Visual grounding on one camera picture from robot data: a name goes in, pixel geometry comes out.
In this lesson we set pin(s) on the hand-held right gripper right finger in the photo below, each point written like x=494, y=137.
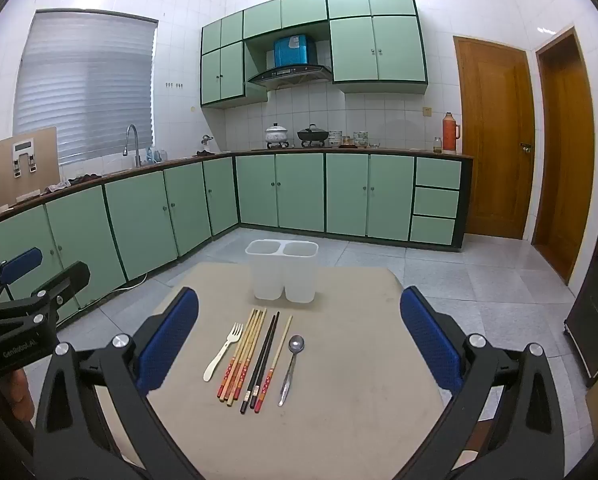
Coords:
x=429, y=330

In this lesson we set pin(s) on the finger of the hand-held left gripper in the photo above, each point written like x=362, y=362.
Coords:
x=21, y=262
x=66, y=277

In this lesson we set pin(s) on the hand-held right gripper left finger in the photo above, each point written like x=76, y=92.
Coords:
x=174, y=330

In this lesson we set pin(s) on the cream plastic fork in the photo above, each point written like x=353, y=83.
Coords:
x=224, y=352

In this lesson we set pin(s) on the white two-compartment utensil holder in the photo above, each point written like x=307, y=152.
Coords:
x=279, y=275

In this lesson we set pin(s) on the metal spoon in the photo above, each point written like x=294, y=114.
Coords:
x=296, y=344

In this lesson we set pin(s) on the person's left hand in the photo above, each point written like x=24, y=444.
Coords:
x=21, y=395

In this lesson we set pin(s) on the dark cloth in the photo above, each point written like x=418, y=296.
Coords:
x=59, y=186

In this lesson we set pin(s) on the cardboard box with scale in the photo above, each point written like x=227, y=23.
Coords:
x=44, y=160

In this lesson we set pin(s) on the white device on board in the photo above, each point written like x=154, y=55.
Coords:
x=23, y=146

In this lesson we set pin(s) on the dark kitchen countertop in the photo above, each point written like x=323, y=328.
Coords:
x=129, y=172

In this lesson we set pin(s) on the metal kitchen faucet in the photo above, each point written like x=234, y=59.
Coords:
x=136, y=145

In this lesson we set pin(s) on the bottles by sink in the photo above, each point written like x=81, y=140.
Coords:
x=156, y=156

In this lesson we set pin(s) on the small glass jar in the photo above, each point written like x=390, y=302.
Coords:
x=437, y=146

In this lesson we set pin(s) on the green base cabinets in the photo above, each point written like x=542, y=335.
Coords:
x=299, y=190

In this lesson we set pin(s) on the grey window blind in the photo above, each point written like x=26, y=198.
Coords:
x=84, y=85

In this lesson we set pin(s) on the orange thermos flask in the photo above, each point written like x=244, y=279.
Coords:
x=449, y=135

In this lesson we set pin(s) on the brown wooden door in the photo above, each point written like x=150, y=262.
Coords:
x=494, y=135
x=564, y=160

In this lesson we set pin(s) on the gas stove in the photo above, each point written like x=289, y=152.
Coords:
x=279, y=145

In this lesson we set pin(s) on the stack of bowls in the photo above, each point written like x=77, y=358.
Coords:
x=335, y=139

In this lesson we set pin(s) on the white lidded pot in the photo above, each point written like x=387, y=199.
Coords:
x=277, y=135

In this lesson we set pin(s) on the black wok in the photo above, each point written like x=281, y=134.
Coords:
x=313, y=135

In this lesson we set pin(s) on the black range hood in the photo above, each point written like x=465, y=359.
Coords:
x=289, y=75

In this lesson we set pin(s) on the blue box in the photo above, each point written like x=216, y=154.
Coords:
x=294, y=50

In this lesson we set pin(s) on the wall hooks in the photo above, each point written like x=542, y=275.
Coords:
x=174, y=85

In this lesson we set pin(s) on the green wall cabinets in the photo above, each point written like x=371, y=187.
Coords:
x=379, y=50

